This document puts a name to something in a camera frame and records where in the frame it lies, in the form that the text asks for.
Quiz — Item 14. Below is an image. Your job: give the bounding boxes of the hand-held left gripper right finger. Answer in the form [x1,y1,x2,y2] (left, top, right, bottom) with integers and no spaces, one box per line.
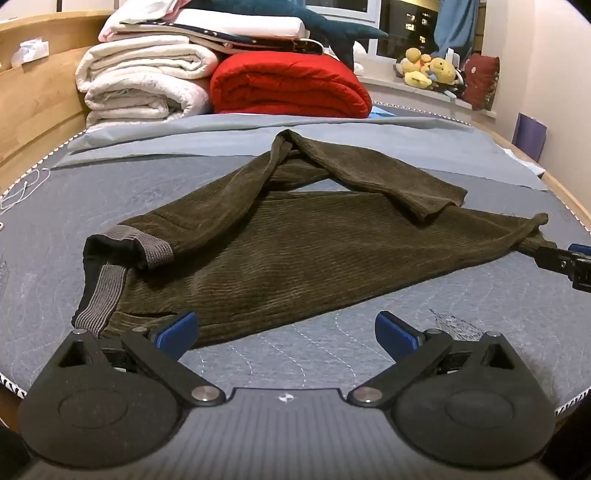
[346,311,520,408]

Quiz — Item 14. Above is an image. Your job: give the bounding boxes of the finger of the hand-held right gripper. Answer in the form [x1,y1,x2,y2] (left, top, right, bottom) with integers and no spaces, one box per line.
[534,244,591,292]

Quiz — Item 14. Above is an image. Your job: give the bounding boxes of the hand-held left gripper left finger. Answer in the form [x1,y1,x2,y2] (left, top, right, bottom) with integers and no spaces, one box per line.
[47,311,227,408]

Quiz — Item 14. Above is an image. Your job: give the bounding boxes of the olive corduroy pants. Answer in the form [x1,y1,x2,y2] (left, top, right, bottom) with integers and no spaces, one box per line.
[70,129,558,348]

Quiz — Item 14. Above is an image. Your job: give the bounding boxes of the grey quilted mattress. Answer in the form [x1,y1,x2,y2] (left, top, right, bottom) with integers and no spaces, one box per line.
[0,154,591,416]

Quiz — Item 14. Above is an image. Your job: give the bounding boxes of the grey bed sheet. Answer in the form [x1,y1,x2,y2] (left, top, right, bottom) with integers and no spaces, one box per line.
[54,113,549,191]

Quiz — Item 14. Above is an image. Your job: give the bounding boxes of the dark red cushion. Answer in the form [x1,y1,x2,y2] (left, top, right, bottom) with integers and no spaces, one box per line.
[462,52,501,112]

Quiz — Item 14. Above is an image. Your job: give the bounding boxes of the yellow stuffed toys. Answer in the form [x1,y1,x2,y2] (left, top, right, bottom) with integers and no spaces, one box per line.
[393,47,464,99]

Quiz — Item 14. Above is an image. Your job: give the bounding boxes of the white fluffy folded blanket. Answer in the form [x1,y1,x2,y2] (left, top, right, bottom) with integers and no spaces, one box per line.
[75,42,219,127]

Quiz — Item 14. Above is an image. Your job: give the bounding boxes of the blue curtain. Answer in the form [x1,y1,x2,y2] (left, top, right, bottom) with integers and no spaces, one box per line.
[434,0,482,60]

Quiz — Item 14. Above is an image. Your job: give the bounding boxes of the red folded blanket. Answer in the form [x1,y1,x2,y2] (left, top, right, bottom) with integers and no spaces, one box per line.
[210,52,373,120]

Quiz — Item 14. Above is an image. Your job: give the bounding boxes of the window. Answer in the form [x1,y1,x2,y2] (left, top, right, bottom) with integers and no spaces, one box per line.
[305,0,444,61]

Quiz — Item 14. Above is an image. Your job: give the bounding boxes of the folded white and navy bedding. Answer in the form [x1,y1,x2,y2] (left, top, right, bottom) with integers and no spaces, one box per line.
[98,0,325,55]

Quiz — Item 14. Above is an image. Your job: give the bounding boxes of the dark teal shark plush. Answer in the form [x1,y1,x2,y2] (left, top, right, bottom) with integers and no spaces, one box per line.
[185,0,389,71]

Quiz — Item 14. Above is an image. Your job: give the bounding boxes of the white crumpled tissue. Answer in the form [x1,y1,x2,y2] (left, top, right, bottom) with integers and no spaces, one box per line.
[10,39,51,69]

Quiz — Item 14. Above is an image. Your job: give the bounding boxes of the white cord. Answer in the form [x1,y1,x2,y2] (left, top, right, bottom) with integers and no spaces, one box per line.
[0,167,51,214]

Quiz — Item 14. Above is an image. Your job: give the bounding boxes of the wooden bed frame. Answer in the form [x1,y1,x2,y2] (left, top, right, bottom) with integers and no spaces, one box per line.
[0,13,591,232]

